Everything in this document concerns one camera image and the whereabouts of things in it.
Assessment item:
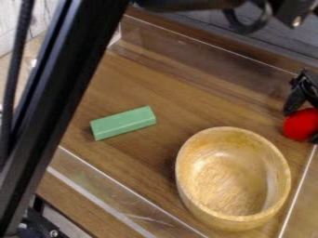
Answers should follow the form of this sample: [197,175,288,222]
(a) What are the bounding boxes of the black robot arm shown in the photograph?
[0,0,318,238]

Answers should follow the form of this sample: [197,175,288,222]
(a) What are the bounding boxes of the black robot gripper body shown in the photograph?
[290,68,318,107]

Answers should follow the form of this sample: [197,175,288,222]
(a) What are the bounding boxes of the black metal bracket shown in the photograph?
[18,207,69,238]

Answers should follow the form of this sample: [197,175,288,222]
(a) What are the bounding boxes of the clear acrylic tray walls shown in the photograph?
[37,11,318,238]

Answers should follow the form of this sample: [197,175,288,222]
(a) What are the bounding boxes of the wooden bowl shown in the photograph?
[175,126,291,231]

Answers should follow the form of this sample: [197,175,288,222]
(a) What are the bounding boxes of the red fuzzy ball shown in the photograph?
[283,108,318,140]

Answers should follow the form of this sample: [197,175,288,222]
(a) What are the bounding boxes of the green rectangular block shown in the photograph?
[89,106,156,140]

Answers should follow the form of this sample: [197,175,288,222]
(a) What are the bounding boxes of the black cable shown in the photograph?
[0,0,36,168]

